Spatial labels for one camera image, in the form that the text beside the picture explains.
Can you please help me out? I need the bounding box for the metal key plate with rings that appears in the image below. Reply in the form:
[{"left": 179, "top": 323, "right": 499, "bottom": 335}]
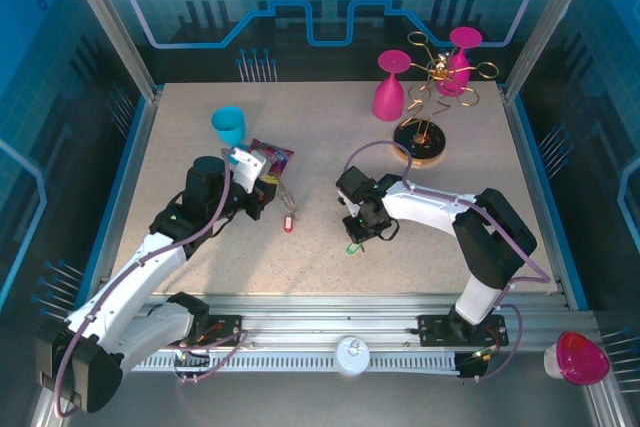
[{"left": 275, "top": 180, "right": 301, "bottom": 221}]

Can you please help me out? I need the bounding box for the purple candy bag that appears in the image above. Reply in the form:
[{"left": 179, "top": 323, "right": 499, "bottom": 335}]
[{"left": 247, "top": 138, "right": 295, "bottom": 183}]

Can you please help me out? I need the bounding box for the cyan plastic goblet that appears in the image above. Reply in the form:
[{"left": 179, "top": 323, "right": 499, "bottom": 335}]
[{"left": 210, "top": 105, "right": 249, "bottom": 166}]

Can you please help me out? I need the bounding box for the blue table edge strip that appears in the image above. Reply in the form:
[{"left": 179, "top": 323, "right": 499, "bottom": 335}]
[
  {"left": 74, "top": 94, "right": 154, "bottom": 311},
  {"left": 509, "top": 94, "right": 591, "bottom": 311}
]

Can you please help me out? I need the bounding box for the magenta plastic goblet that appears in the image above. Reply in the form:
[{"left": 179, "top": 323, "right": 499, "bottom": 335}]
[
  {"left": 371, "top": 49, "right": 412, "bottom": 122},
  {"left": 435, "top": 26, "right": 484, "bottom": 98}
]

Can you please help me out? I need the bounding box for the white round can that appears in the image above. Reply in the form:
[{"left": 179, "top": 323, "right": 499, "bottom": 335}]
[{"left": 334, "top": 335, "right": 372, "bottom": 378}]

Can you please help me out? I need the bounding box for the white cup with pink lid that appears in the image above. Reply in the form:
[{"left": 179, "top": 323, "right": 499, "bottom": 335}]
[{"left": 543, "top": 330, "right": 611, "bottom": 387}]

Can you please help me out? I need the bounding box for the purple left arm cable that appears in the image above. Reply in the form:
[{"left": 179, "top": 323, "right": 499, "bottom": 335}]
[{"left": 52, "top": 146, "right": 236, "bottom": 418}]

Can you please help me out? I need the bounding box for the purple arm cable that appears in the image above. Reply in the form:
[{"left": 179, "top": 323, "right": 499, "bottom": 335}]
[
  {"left": 52, "top": 146, "right": 236, "bottom": 418},
  {"left": 343, "top": 140, "right": 552, "bottom": 383}
]

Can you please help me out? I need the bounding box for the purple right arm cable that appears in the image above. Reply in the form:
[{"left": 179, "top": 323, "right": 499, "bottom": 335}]
[{"left": 343, "top": 140, "right": 552, "bottom": 383}]

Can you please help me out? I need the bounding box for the gold wire glass rack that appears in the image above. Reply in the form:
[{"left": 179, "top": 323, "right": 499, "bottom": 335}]
[{"left": 392, "top": 30, "right": 500, "bottom": 164}]

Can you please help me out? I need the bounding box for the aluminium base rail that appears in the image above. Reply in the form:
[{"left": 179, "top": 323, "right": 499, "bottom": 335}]
[{"left": 102, "top": 291, "right": 599, "bottom": 354}]

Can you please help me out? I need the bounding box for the white slotted cable duct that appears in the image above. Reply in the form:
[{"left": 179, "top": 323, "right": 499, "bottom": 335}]
[{"left": 122, "top": 350, "right": 464, "bottom": 373}]

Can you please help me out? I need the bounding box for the aluminium frame post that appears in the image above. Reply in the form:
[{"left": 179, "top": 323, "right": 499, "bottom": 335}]
[
  {"left": 54, "top": 0, "right": 164, "bottom": 101},
  {"left": 502, "top": 0, "right": 604, "bottom": 103}
]

